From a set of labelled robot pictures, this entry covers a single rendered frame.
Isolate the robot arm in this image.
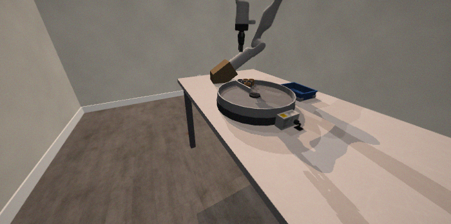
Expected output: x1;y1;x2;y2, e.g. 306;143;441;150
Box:
229;0;282;70

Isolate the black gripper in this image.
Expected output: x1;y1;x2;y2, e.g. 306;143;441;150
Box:
235;24;249;52

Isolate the blue square tray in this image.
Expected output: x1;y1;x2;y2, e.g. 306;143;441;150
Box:
281;82;318;102

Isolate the grey round turning table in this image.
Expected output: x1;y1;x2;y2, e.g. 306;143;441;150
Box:
216;80;303;131

